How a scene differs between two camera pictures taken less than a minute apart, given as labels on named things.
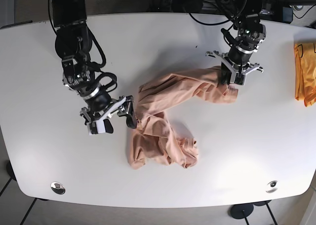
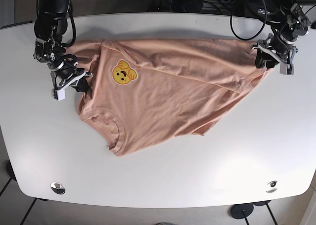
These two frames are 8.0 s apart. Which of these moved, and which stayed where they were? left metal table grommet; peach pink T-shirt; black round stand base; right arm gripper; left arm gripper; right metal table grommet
Moved: peach pink T-shirt; right arm gripper; left arm gripper
Stayed: left metal table grommet; black round stand base; right metal table grommet
